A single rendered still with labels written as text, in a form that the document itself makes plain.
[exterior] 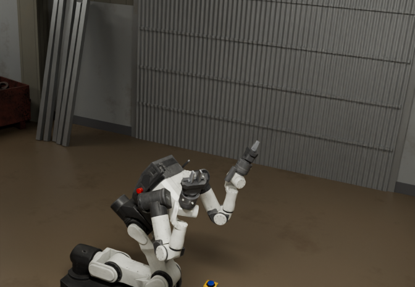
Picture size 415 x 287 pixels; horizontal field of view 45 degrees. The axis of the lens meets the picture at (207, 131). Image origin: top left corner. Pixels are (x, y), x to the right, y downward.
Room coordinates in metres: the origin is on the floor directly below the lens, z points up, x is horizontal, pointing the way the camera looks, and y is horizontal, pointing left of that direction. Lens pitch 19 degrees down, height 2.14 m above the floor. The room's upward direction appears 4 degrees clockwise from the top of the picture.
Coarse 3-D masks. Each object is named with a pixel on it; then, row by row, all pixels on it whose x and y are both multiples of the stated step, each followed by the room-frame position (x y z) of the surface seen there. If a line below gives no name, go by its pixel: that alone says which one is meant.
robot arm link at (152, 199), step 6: (150, 192) 2.35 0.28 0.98; (156, 192) 2.33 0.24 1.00; (144, 198) 2.32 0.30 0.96; (150, 198) 2.32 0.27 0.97; (156, 198) 2.31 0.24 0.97; (144, 204) 2.31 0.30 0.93; (150, 204) 2.31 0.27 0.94; (156, 204) 2.30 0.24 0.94; (162, 204) 2.31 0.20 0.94; (150, 210) 2.30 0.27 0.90; (156, 210) 2.28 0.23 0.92; (162, 210) 2.29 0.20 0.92; (156, 216) 2.27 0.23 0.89
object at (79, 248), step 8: (80, 248) 2.76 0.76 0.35; (88, 248) 2.76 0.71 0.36; (96, 248) 2.78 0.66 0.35; (72, 256) 2.74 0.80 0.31; (80, 256) 2.72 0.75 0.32; (88, 256) 2.71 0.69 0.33; (72, 264) 2.75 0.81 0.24; (80, 264) 2.70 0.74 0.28; (88, 264) 2.68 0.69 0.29; (72, 272) 2.73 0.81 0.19; (80, 272) 2.70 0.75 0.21; (88, 272) 2.70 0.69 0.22; (64, 280) 2.67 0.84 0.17; (72, 280) 2.68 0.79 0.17; (80, 280) 2.68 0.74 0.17; (88, 280) 2.69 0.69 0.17; (96, 280) 2.69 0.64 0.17
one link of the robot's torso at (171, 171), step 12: (168, 156) 2.66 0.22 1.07; (156, 168) 2.51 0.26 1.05; (168, 168) 2.56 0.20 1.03; (180, 168) 2.64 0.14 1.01; (144, 180) 2.54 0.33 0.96; (156, 180) 2.46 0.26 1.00; (168, 180) 2.48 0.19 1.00; (180, 180) 2.54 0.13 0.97; (144, 192) 2.53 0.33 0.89; (180, 192) 2.46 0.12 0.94; (144, 216) 2.53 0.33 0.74
